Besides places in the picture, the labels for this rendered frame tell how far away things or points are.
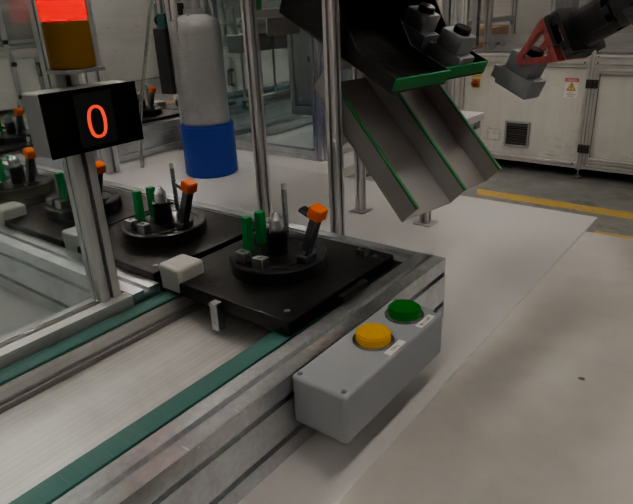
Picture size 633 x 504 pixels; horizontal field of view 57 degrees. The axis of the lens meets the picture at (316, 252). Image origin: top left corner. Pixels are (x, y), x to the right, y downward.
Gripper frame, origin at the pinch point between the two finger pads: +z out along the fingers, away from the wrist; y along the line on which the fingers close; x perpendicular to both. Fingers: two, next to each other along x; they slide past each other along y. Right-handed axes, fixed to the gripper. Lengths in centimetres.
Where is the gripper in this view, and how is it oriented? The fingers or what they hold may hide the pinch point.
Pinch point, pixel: (529, 58)
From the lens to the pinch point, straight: 103.8
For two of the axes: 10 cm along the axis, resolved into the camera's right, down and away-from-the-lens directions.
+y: -7.7, 2.6, -5.9
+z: -5.5, 2.1, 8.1
